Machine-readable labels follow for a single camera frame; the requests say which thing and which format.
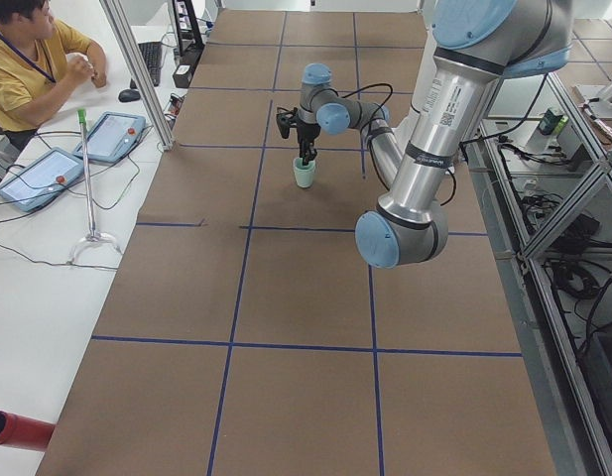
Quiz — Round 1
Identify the far blue teach pendant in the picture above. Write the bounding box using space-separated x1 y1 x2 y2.
87 111 146 164

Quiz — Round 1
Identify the brown paper table cover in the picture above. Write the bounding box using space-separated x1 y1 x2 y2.
39 11 555 475

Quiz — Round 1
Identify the green drink carton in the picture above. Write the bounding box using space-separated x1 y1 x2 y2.
538 107 568 136

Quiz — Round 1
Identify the near blue teach pendant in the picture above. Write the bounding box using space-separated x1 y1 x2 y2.
0 148 84 212

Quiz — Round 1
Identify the man in yellow shirt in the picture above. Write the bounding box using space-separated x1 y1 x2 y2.
0 1 107 151

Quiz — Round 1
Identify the blue teach pendant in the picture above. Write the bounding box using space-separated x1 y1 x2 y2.
87 111 146 164
0 148 84 212

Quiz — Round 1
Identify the black keyboard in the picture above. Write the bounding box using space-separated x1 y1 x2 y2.
138 42 163 87

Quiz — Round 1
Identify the aluminium frame post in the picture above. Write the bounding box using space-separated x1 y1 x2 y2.
99 0 175 151

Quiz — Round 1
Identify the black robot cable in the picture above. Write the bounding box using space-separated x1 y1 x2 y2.
334 82 394 145

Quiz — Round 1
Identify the red cylinder tube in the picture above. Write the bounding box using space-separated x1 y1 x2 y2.
0 411 55 451

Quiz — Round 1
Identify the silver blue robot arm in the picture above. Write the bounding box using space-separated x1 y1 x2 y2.
296 1 574 269

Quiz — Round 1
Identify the black box with label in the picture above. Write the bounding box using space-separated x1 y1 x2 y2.
172 64 193 89

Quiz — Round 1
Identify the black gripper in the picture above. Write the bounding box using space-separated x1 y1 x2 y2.
296 118 319 166

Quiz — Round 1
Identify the black computer mouse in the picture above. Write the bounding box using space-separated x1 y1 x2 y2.
117 88 141 103

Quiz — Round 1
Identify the green cup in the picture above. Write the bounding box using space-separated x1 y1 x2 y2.
293 166 316 188
293 158 316 171

